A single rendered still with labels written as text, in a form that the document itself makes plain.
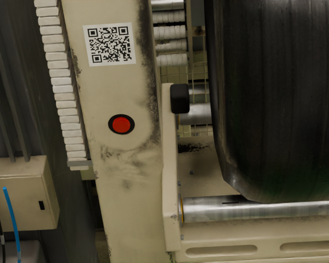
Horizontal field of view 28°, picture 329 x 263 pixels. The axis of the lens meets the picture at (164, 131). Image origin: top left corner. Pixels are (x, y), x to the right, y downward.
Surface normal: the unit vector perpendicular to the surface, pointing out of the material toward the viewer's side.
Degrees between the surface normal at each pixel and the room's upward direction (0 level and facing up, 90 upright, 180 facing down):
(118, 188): 90
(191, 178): 0
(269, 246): 90
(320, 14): 58
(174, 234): 90
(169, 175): 0
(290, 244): 0
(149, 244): 90
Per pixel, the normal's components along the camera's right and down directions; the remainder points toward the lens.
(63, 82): 0.00, 0.63
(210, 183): -0.07, -0.77
